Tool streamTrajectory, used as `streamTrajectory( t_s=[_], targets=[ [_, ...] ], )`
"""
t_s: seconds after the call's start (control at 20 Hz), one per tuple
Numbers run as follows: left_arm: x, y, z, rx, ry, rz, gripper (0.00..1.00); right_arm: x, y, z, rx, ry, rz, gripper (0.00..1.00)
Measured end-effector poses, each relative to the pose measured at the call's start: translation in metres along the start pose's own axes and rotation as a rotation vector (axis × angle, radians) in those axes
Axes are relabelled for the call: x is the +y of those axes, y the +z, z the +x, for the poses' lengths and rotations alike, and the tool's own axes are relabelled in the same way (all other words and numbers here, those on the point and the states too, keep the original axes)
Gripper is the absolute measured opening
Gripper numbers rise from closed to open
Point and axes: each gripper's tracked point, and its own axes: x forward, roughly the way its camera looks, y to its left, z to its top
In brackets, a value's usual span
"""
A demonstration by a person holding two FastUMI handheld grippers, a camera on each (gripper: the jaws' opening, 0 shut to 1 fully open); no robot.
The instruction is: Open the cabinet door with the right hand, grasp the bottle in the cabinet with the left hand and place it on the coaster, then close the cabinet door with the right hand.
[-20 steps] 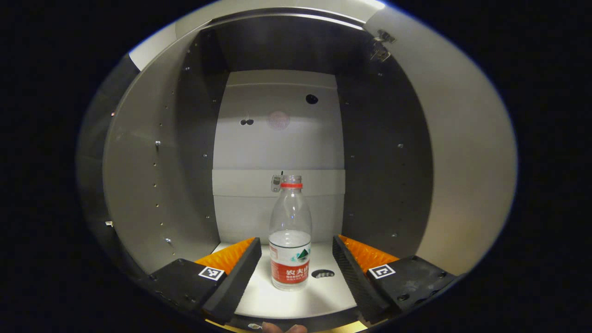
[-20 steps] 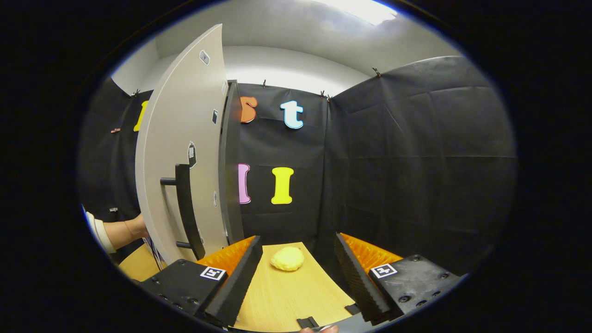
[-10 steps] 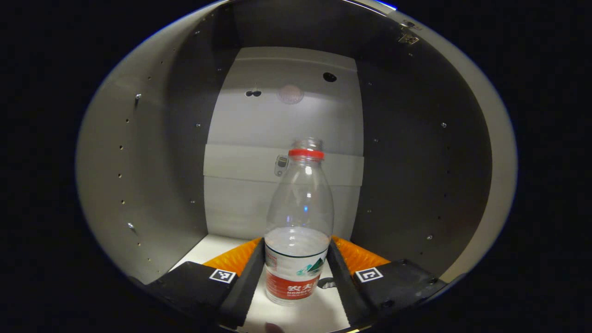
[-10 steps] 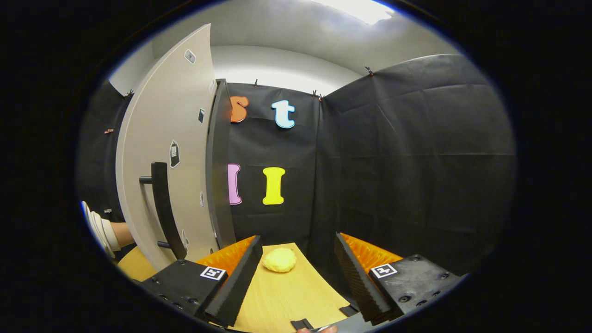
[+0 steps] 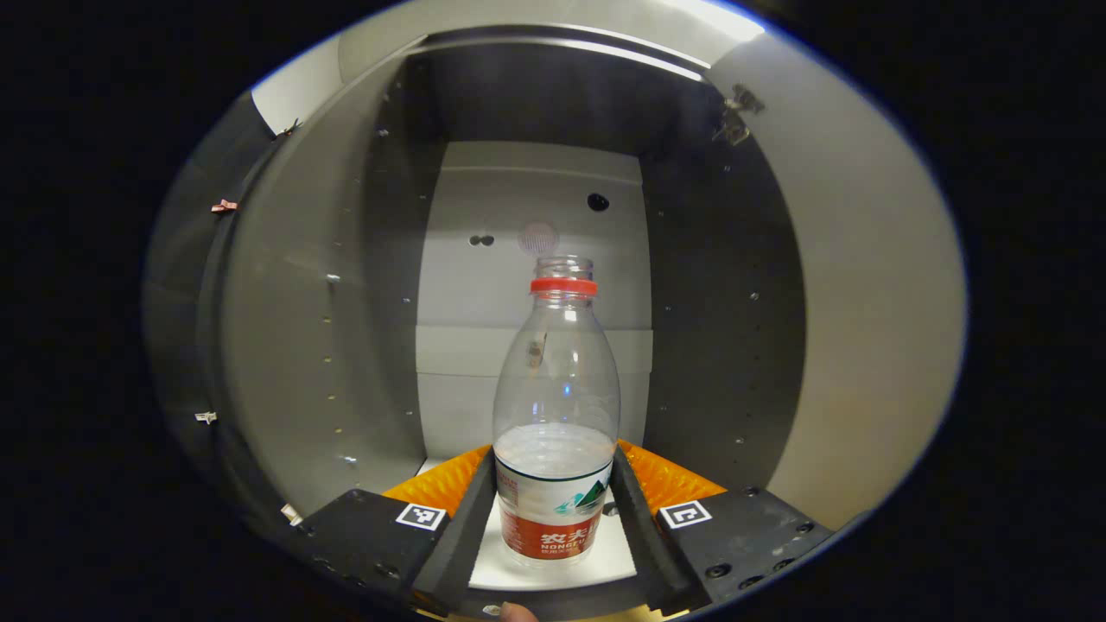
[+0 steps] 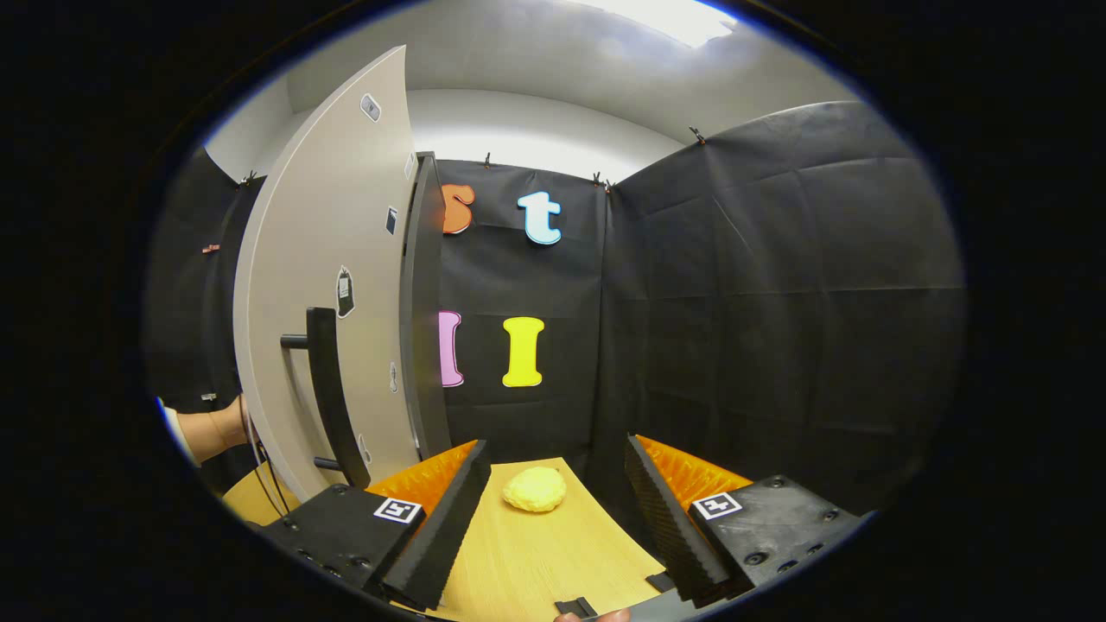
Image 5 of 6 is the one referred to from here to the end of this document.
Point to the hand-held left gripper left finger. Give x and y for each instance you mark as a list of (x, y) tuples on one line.
[(462, 536)]

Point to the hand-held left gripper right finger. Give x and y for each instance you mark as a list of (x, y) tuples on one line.
[(644, 536)]

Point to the clear plastic bottle red label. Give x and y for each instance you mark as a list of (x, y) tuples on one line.
[(557, 389)]

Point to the dark grey cabinet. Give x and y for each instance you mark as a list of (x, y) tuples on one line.
[(328, 345)]

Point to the beige cabinet door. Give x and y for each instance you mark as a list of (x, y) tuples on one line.
[(864, 302)]

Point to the metal door hinge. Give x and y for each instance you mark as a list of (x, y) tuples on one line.
[(736, 117)]

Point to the black backdrop cloth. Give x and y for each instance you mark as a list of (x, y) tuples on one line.
[(181, 345)]

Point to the red plastic clip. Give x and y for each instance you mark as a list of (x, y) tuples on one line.
[(224, 206)]

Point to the long ceiling light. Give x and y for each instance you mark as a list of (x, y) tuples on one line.
[(726, 19)]

